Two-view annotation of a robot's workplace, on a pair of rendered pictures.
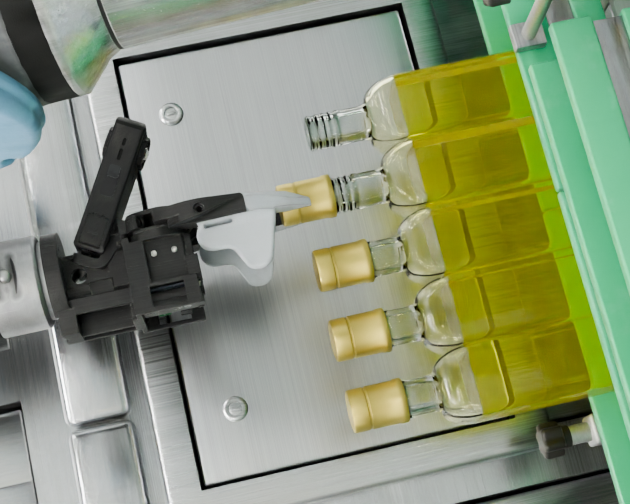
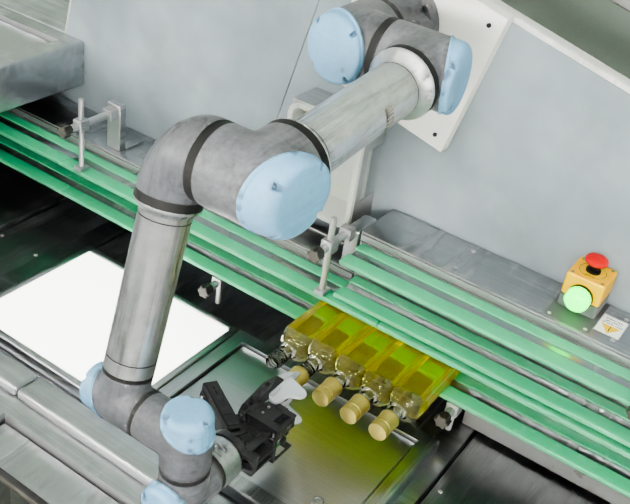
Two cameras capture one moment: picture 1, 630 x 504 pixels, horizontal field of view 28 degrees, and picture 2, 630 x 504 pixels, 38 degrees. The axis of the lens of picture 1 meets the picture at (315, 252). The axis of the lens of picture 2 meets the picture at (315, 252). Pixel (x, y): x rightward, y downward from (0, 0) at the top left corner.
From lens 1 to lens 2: 1.00 m
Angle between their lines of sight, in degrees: 46
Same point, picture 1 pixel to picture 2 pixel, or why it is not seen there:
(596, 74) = (367, 265)
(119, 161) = (218, 394)
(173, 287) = (280, 419)
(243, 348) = (299, 480)
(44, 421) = not seen: outside the picture
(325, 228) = not seen: hidden behind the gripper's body
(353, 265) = (332, 384)
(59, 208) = not seen: hidden behind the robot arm
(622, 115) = (385, 271)
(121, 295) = (262, 436)
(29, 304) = (232, 453)
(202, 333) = (277, 484)
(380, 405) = (386, 418)
